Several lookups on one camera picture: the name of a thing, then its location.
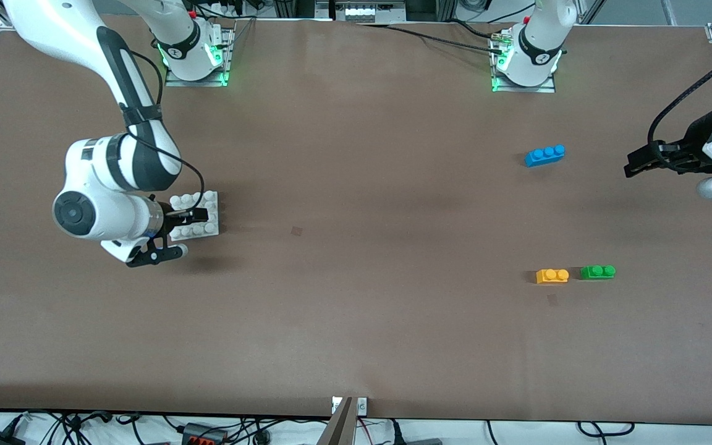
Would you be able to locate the blue studded block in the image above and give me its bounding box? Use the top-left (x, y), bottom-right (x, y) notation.
top-left (524, 145), bottom-right (566, 168)

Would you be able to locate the black looped floor cable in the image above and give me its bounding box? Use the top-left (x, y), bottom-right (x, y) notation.
top-left (577, 422), bottom-right (636, 438)

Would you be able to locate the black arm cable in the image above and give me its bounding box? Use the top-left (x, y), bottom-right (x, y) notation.
top-left (647, 43), bottom-right (712, 163)
top-left (122, 49), bottom-right (206, 214)

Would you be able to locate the white studded base plate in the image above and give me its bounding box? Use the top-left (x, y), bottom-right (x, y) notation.
top-left (169, 190), bottom-right (221, 242)

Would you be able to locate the thick black table cable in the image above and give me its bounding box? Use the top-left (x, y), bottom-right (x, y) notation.
top-left (356, 22), bottom-right (508, 55)

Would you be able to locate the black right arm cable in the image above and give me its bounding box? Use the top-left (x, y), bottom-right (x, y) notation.
top-left (122, 49), bottom-right (206, 214)

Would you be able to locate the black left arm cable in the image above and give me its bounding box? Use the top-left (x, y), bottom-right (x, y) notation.
top-left (647, 43), bottom-right (712, 163)

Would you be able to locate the black orange power adapter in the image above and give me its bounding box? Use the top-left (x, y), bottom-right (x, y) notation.
top-left (181, 422), bottom-right (228, 445)

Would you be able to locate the brown wooden beam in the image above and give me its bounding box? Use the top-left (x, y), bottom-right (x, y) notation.
top-left (317, 396), bottom-right (357, 445)

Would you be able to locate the white power strip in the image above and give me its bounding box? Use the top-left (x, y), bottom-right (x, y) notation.
top-left (331, 0), bottom-right (407, 24)

